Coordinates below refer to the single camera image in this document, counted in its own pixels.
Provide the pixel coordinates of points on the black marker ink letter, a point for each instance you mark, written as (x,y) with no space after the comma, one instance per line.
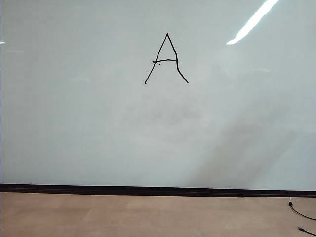
(168,59)

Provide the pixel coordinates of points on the black whiteboard marker tray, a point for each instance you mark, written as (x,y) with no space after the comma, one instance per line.
(123,193)

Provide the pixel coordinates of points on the white glossy whiteboard black frame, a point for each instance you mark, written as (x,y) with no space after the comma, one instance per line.
(74,123)

